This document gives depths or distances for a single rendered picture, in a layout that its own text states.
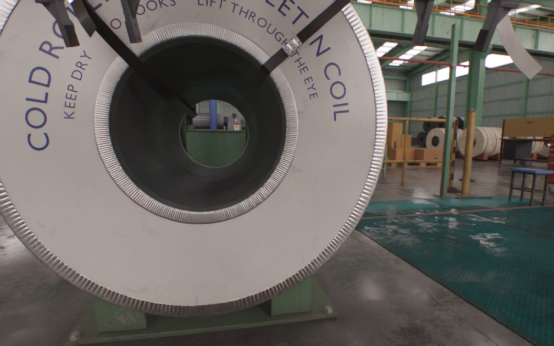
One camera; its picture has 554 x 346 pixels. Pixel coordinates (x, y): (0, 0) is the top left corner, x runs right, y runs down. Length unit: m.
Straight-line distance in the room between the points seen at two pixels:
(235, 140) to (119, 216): 2.54
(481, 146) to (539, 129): 2.78
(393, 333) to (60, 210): 1.21
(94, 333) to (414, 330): 1.22
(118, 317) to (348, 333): 0.87
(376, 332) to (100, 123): 1.19
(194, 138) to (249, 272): 2.56
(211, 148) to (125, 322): 2.38
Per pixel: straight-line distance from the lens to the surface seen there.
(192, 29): 0.88
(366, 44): 0.98
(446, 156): 4.14
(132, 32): 0.65
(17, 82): 0.99
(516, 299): 1.79
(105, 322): 1.30
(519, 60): 1.12
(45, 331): 1.48
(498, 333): 1.49
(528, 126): 10.71
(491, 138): 13.04
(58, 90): 0.94
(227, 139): 3.32
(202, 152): 3.33
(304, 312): 1.28
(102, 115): 0.89
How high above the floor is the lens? 0.74
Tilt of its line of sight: 7 degrees down
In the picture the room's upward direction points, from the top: 1 degrees clockwise
